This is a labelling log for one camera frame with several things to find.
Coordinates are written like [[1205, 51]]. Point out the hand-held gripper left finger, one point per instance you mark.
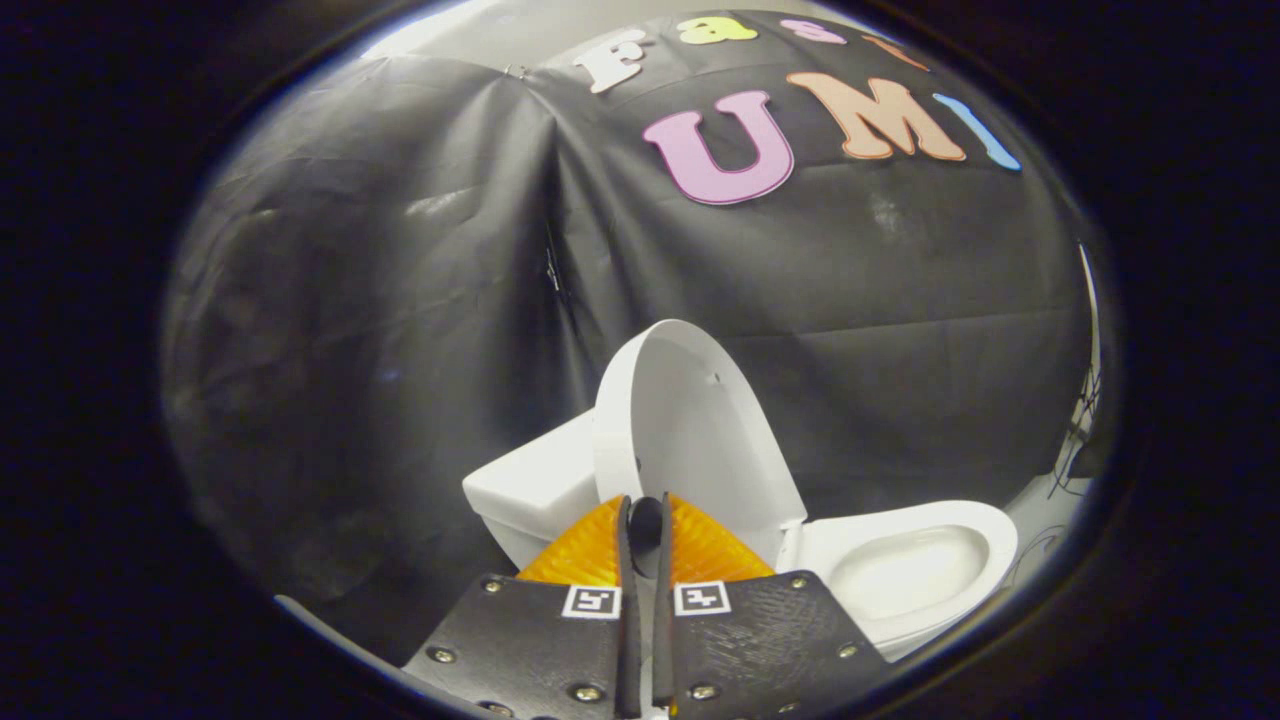
[[628, 600]]

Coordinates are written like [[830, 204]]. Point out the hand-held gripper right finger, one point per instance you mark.
[[662, 600]]

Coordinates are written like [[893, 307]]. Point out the white toilet lid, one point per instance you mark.
[[690, 430]]

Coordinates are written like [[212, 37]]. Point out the white toilet with tank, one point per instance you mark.
[[900, 570]]

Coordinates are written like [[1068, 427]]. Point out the black backdrop cloth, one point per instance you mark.
[[400, 300]]

